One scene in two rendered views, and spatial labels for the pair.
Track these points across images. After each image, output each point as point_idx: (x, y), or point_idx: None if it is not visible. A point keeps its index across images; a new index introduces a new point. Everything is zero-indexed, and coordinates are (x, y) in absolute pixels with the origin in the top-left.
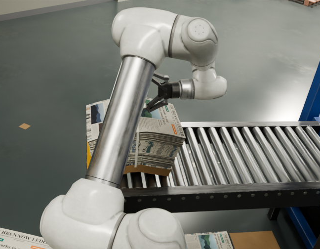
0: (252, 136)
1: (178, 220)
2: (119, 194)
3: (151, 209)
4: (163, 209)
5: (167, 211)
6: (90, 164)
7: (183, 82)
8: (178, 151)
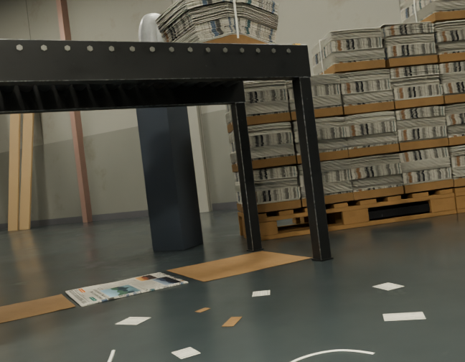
0: None
1: (143, 17)
2: None
3: (156, 13)
4: (151, 14)
5: (148, 15)
6: None
7: None
8: (163, 38)
